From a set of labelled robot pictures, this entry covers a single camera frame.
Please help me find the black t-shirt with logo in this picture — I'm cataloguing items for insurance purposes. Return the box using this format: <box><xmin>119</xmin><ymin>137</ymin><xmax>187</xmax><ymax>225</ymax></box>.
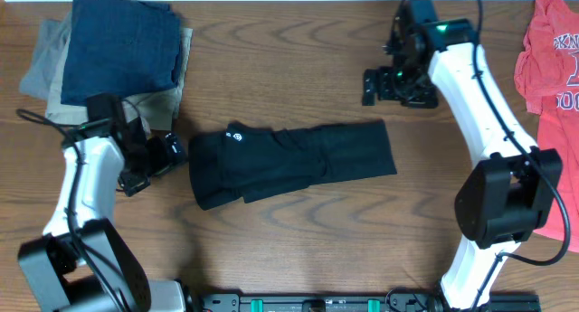
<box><xmin>189</xmin><ymin>120</ymin><xmax>397</xmax><ymax>210</ymax></box>

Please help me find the folded beige garment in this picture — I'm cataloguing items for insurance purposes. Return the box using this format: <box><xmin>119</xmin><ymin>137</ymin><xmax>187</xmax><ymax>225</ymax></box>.
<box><xmin>37</xmin><ymin>17</ymin><xmax>194</xmax><ymax>130</ymax></box>

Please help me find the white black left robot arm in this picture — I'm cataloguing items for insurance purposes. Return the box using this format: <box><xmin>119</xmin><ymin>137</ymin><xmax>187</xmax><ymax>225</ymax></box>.
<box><xmin>17</xmin><ymin>118</ymin><xmax>193</xmax><ymax>311</ymax></box>

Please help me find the black looped base cable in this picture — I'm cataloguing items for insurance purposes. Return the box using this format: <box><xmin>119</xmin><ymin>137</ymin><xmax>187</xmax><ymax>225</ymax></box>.
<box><xmin>384</xmin><ymin>286</ymin><xmax>431</xmax><ymax>312</ymax></box>

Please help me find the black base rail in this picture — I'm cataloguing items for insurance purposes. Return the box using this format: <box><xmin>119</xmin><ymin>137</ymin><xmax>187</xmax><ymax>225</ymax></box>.
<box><xmin>198</xmin><ymin>292</ymin><xmax>542</xmax><ymax>312</ymax></box>

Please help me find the red printed t-shirt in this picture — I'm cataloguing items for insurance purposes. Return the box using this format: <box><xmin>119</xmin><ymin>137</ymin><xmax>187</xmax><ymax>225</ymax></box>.
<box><xmin>514</xmin><ymin>0</ymin><xmax>578</xmax><ymax>252</ymax></box>

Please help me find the folded navy blue garment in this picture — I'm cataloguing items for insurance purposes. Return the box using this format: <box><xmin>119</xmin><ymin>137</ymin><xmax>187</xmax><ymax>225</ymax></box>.
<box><xmin>61</xmin><ymin>0</ymin><xmax>182</xmax><ymax>106</ymax></box>

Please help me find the folded grey garment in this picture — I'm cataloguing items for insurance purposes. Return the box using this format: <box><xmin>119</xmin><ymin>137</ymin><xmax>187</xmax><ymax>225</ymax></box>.
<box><xmin>19</xmin><ymin>20</ymin><xmax>65</xmax><ymax>99</ymax></box>

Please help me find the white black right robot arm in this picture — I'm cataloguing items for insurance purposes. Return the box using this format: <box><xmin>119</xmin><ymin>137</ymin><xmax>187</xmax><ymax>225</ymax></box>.
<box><xmin>364</xmin><ymin>17</ymin><xmax>562</xmax><ymax>311</ymax></box>

